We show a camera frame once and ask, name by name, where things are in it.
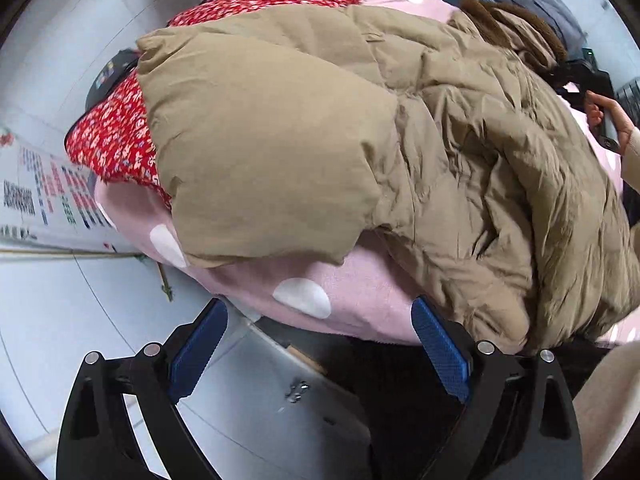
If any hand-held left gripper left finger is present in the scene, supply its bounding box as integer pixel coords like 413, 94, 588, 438
56, 299, 231, 480

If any person's cream coat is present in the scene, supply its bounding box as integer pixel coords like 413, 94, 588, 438
570, 345, 640, 480

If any person's right forearm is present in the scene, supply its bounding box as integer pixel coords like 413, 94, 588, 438
620, 127, 640, 187

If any person's right hand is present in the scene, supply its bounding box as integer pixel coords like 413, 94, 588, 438
584, 90, 637, 147

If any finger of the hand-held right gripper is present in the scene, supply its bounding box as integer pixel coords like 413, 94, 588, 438
542, 62, 576, 93

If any red floral quilt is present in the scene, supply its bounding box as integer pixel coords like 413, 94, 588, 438
65, 0, 368, 206

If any pink polka dot blanket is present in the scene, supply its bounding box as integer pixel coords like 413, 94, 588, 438
94, 0, 640, 348

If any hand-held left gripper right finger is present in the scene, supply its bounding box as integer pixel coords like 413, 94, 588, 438
411, 296, 583, 480

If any tan puffer jacket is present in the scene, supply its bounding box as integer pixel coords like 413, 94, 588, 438
135, 1, 640, 356

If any printed poster sheet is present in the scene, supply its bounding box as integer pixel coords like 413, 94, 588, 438
0, 127, 121, 253

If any black printed bag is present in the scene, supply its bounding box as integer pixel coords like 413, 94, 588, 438
85, 49, 142, 111

